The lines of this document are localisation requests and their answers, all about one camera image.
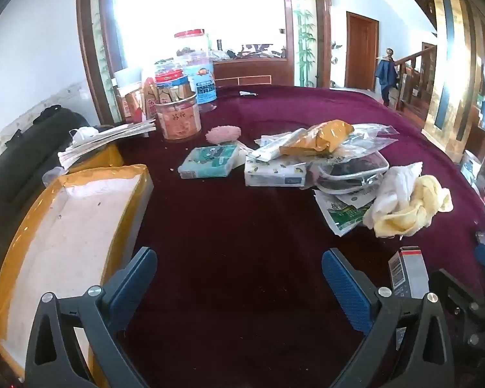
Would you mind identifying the white cloth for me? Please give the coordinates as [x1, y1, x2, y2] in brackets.
[362, 162, 424, 229]

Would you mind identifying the blue pink carton box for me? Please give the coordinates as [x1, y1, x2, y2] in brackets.
[174, 29, 219, 113]

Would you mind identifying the yellow taped cardboard box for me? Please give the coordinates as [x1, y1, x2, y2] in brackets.
[0, 164, 154, 384]

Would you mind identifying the white bucket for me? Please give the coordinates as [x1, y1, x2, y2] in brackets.
[460, 149, 482, 184]

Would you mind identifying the bamboo painted panel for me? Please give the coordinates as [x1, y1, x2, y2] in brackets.
[90, 0, 122, 122]
[288, 0, 320, 87]

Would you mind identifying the maroon tablecloth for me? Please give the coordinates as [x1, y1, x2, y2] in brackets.
[117, 85, 485, 388]

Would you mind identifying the grey box with red stripe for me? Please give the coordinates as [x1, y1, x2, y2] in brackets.
[388, 246, 430, 300]

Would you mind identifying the green white packet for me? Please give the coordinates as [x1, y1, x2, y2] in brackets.
[313, 190, 378, 238]

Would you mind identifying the white printed tissue pack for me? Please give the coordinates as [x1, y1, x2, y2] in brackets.
[243, 156, 308, 188]

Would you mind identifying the wooden door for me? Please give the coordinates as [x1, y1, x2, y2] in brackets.
[345, 11, 379, 92]

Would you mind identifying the crumpled white mask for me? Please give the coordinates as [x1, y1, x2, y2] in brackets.
[70, 126, 100, 145]

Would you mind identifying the yellow orange packet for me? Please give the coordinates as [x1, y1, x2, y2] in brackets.
[280, 120, 355, 156]

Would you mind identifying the white box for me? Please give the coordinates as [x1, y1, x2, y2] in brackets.
[114, 67, 143, 90]

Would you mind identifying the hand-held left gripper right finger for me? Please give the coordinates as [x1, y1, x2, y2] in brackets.
[321, 248, 455, 388]

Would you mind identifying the pink label clear jar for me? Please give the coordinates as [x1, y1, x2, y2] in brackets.
[154, 83, 201, 143]

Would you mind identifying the black sofa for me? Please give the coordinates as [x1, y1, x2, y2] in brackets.
[0, 105, 93, 251]

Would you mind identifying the clear zip bag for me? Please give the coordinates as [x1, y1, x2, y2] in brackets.
[339, 123, 400, 158]

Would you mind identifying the zip bag with dark contents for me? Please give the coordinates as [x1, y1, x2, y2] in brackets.
[307, 151, 390, 195]

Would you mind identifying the red lid small jar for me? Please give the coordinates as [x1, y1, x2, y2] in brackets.
[154, 60, 190, 90]

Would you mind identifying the row of cabinet ornaments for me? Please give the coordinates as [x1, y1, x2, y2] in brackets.
[216, 39, 287, 60]

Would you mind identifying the red white snack packet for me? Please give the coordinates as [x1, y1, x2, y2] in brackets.
[117, 79, 157, 124]

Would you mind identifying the wooden staircase railing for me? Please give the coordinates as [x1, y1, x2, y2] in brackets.
[394, 44, 437, 103]

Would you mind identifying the silver tube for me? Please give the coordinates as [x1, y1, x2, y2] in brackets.
[246, 128, 308, 161]

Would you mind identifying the pink fluffy ball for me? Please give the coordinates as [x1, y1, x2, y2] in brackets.
[206, 126, 242, 146]

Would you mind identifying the yellow cloth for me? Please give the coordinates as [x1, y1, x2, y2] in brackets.
[374, 175, 454, 238]

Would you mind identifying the stack of papers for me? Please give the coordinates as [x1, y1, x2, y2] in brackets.
[58, 120, 157, 169]

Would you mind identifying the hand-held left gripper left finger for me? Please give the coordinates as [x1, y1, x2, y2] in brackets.
[24, 246, 158, 388]

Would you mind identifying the wooden cabinet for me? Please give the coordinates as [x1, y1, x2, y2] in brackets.
[212, 57, 288, 87]

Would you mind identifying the teal tissue pack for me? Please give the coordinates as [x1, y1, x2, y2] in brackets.
[178, 145, 243, 179]

